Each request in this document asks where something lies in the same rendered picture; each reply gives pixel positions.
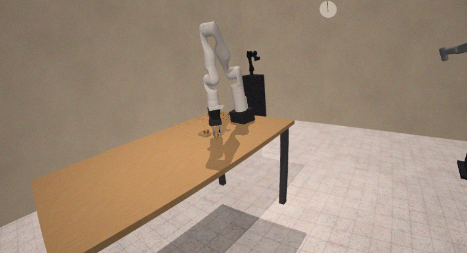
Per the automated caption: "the light wooden tray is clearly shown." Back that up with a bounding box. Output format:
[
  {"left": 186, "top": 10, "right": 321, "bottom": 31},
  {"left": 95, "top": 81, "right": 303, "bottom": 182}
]
[{"left": 198, "top": 131, "right": 211, "bottom": 137}]

